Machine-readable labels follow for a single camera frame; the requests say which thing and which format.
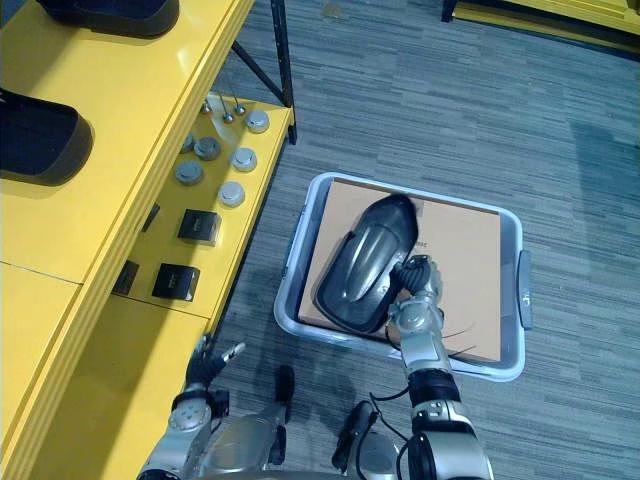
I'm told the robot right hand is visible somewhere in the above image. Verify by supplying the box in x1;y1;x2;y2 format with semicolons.
391;253;445;301

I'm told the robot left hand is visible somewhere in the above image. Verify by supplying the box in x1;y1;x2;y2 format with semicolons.
185;333;247;396

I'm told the black plastic housing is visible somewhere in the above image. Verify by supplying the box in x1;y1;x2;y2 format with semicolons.
37;0;180;37
0;88;95;188
313;193;422;334

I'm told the yellow metal shelf unit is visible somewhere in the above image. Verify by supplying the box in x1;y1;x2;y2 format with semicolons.
0;0;299;480

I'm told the brown cardboard sheet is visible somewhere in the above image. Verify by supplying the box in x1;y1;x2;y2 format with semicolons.
297;180;503;362

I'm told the silver robot left leg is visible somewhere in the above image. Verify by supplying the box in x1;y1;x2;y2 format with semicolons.
199;364;297;476

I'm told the silver robot leg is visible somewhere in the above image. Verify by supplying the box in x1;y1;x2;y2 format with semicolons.
199;364;297;476
332;399;416;480

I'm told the small black box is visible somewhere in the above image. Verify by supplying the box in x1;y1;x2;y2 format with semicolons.
112;259;141;296
152;263;202;303
141;202;162;234
178;208;223;247

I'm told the grey plastic bin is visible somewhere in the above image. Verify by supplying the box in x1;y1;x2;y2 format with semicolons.
273;172;535;384

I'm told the silver robot right leg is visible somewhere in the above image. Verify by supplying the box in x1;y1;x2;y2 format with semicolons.
332;399;416;480

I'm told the clear plastic bag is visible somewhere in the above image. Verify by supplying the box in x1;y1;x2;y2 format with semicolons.
207;92;241;151

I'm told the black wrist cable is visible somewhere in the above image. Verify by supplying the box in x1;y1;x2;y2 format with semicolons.
382;319;481;364

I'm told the grey bin latch handle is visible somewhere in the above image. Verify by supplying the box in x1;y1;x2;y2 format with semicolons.
517;251;535;329

